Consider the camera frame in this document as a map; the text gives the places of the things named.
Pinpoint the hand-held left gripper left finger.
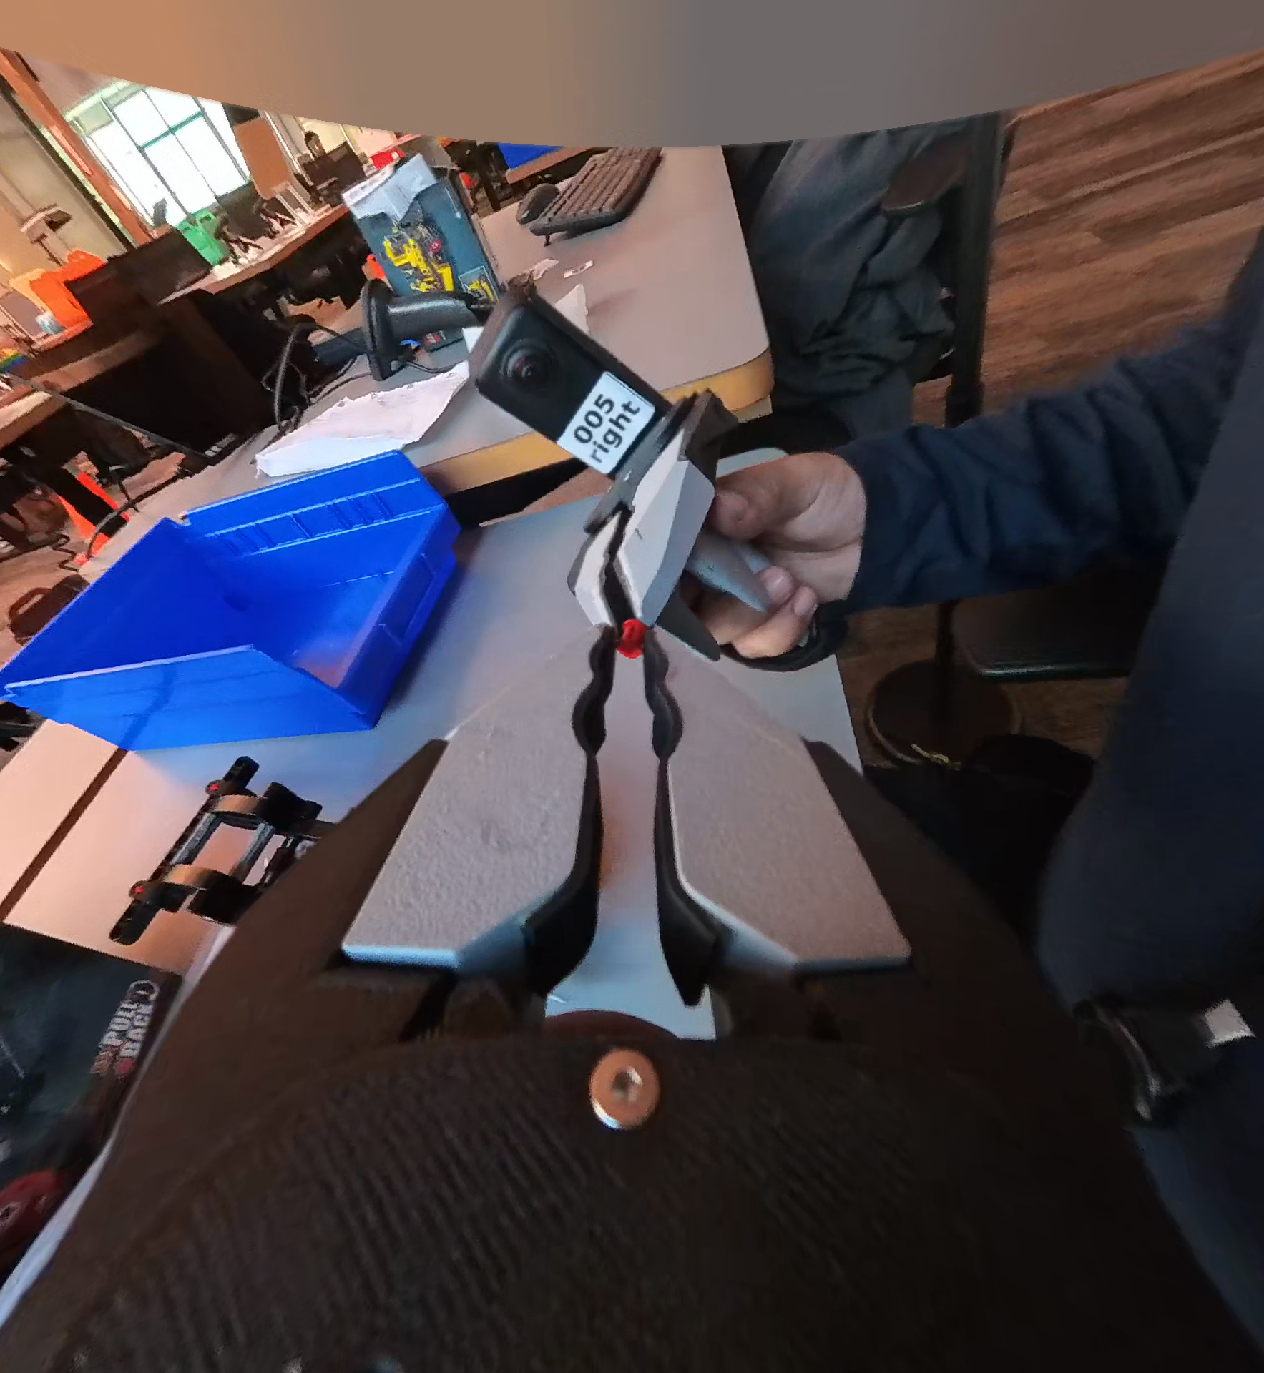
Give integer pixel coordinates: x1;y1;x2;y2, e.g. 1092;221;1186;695
342;624;617;996

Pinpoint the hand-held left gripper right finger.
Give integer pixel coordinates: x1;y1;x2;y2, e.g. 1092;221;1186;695
642;631;912;1007

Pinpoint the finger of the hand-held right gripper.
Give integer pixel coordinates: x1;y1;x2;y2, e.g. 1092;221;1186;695
613;449;716;624
570;514;638;630

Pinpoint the black grey lego truck model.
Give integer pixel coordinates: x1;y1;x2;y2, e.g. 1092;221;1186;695
110;754;335;946

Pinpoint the person's right forearm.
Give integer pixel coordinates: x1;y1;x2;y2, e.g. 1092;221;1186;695
841;321;1264;617

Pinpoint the black toy set box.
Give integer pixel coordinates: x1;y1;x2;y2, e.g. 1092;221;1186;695
0;908;185;1320

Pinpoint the person's right hand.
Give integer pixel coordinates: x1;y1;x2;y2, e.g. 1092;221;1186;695
696;449;872;660

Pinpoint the wooden edged table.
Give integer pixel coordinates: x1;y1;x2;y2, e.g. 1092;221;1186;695
257;144;774;500

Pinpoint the black electronic device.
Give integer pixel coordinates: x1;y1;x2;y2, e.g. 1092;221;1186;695
362;276;496;384

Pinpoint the yellow black printed box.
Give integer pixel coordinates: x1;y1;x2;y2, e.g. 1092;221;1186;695
344;153;503;312

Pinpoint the white crumpled paper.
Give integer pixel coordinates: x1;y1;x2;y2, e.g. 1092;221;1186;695
253;362;474;478

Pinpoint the black keyboard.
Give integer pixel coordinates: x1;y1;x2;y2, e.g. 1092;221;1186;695
530;145;664;239

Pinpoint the black floor stand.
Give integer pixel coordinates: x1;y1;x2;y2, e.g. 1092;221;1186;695
866;599;1022;765

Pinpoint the dark jacket on chair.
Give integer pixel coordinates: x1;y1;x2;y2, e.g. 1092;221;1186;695
723;111;1009;429

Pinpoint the blue plastic bin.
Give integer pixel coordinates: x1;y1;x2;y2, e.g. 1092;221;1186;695
0;449;463;751

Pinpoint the black cable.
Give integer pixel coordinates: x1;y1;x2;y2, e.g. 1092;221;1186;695
264;319;322;424

